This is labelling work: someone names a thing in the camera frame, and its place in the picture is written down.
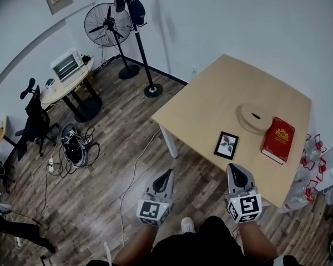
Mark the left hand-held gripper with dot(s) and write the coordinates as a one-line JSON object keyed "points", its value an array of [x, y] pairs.
{"points": [[151, 212]]}

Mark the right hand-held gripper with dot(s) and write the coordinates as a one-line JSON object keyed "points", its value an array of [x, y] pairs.
{"points": [[247, 206]]}

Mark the black picture frame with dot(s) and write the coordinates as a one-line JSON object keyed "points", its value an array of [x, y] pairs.
{"points": [[226, 145]]}

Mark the black robot base unit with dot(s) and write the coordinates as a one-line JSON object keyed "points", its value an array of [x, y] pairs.
{"points": [[73, 148]]}

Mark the person's right forearm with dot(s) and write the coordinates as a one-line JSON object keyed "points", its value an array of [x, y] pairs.
{"points": [[255, 240]]}

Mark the person's left forearm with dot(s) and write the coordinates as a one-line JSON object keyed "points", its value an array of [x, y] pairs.
{"points": [[138, 245]]}

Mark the person's left white shoe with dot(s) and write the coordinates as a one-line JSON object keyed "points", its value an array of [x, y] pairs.
{"points": [[187, 225]]}

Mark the red hardcover book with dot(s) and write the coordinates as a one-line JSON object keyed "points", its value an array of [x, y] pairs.
{"points": [[277, 140]]}

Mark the cluster of clear water jugs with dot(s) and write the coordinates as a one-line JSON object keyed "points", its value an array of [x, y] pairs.
{"points": [[305, 173]]}

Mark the person's black clothing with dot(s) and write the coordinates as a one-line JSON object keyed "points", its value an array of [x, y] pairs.
{"points": [[199, 245]]}

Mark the white power strip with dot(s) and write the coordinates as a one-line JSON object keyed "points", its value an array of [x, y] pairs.
{"points": [[51, 165], [18, 242]]}

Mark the cardboard box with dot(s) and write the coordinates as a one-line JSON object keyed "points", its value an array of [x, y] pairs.
{"points": [[84, 84]]}

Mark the black coat rack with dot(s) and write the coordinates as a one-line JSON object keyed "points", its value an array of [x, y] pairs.
{"points": [[143, 54]]}

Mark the round beige table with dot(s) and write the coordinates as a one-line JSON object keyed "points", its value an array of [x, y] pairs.
{"points": [[58, 93]]}

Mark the black office chair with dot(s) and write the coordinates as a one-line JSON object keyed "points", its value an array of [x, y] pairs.
{"points": [[36, 120]]}

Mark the black power adapter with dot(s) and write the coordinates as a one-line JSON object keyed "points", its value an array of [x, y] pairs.
{"points": [[86, 59]]}

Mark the small green white device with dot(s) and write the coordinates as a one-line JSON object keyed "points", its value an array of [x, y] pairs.
{"points": [[50, 83]]}

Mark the white toaster oven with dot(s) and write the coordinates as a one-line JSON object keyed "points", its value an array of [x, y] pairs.
{"points": [[66, 65]]}

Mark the black armchair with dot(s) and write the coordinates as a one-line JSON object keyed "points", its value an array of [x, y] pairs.
{"points": [[0, 170]]}

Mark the black standing fan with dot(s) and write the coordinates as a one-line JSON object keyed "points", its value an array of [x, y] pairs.
{"points": [[105, 23]]}

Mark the small yellow side table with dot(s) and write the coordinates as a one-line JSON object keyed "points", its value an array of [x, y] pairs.
{"points": [[1, 129]]}

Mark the dark blue cap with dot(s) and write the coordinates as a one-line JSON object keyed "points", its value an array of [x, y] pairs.
{"points": [[138, 12]]}

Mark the dark hanging pouch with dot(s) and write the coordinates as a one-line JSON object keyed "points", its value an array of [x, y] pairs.
{"points": [[119, 3]]}

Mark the white wall socket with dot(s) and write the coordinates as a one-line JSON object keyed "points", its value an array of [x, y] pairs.
{"points": [[194, 71]]}

